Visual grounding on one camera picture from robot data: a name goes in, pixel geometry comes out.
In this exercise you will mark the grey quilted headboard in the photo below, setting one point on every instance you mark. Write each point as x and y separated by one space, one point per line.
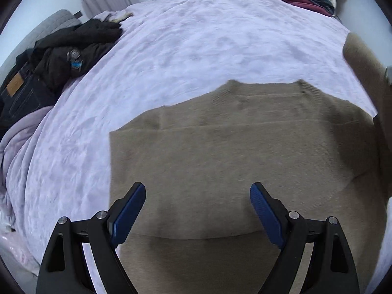
49 24

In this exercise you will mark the pink plastic bag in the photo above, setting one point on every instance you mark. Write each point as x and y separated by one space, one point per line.
12 248

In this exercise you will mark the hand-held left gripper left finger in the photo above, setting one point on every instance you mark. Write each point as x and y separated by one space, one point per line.
128 211

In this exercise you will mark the lilac smooth quilt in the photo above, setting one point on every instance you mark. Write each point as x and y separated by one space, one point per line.
15 165

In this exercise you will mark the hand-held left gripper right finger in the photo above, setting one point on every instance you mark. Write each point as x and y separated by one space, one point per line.
266 211

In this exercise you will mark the lavender plush bed blanket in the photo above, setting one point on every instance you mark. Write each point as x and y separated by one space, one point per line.
183 36

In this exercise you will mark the black jacket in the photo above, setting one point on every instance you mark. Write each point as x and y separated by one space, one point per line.
76 43

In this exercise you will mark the tan knitted sweater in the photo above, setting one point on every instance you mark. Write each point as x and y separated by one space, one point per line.
229 144

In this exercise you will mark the dark blue jeans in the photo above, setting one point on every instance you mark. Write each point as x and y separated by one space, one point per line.
18 95

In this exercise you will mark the beige small cloth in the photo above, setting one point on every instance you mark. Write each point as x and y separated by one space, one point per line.
121 17

